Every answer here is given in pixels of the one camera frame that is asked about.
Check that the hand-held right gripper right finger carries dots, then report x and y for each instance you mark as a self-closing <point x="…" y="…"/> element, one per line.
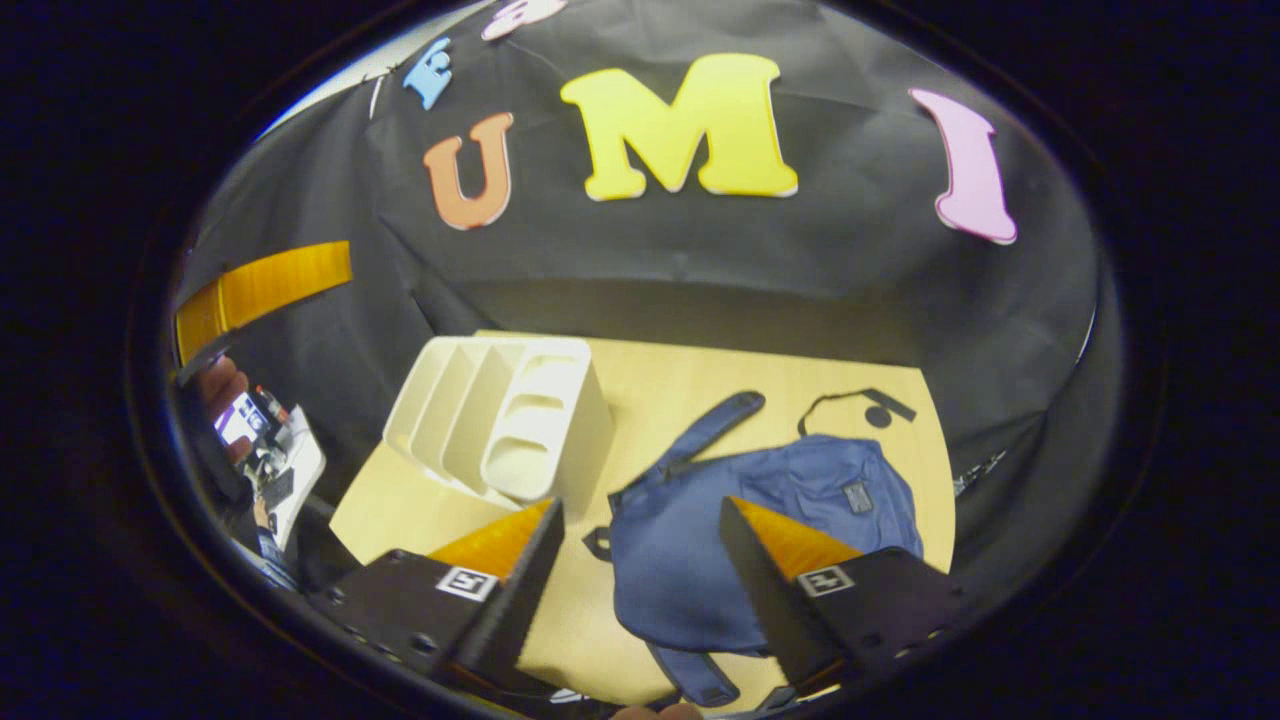
<point x="770" y="590"/>

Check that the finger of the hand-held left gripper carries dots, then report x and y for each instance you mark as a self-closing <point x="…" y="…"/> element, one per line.
<point x="280" y="285"/>

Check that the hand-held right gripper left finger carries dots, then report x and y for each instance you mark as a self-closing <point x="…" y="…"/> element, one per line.
<point x="515" y="600"/>

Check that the blue schoolbag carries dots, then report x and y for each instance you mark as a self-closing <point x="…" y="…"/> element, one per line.
<point x="680" y="540"/>

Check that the white desktop bookshelf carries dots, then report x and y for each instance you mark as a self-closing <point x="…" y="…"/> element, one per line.
<point x="580" y="440"/>

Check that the colourful lit screen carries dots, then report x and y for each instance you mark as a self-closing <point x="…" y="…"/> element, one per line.
<point x="240" y="420"/>

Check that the white side table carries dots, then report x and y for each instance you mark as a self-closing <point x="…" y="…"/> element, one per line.
<point x="300" y="470"/>

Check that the black round table grommet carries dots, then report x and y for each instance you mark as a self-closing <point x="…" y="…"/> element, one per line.
<point x="878" y="416"/>

